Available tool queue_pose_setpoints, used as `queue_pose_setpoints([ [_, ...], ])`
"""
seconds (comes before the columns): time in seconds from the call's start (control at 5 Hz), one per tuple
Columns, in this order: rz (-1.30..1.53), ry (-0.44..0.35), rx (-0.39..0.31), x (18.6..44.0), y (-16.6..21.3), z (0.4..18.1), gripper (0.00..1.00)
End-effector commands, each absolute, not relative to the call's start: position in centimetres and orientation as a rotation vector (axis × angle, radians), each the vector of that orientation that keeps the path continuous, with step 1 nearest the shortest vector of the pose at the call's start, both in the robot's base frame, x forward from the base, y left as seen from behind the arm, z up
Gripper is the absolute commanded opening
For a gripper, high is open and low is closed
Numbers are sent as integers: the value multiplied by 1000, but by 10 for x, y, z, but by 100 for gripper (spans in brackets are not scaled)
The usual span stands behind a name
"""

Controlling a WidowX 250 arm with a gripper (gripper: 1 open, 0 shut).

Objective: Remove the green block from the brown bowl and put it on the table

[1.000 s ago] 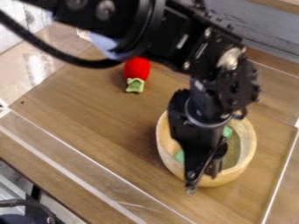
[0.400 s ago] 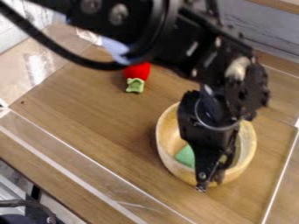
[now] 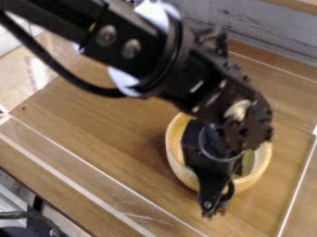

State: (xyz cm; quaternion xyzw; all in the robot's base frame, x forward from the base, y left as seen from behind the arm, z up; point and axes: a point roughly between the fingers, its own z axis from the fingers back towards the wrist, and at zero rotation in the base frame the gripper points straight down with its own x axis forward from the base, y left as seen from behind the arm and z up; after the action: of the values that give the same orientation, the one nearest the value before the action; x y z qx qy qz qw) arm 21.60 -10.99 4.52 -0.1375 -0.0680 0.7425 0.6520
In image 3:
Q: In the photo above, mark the black clamp under table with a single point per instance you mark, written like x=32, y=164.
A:
x=21, y=219

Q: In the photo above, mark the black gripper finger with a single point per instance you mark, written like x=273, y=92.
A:
x=210, y=199
x=226, y=197

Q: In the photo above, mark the clear acrylic front barrier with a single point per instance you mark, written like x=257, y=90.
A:
x=114, y=194

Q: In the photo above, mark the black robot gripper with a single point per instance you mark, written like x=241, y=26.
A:
x=230, y=112

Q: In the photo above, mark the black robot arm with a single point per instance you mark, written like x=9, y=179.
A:
x=161, y=57

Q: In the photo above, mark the green rectangular block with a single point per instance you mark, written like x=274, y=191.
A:
x=247, y=162

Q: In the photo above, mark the brown wooden bowl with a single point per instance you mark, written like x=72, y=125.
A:
x=243, y=182

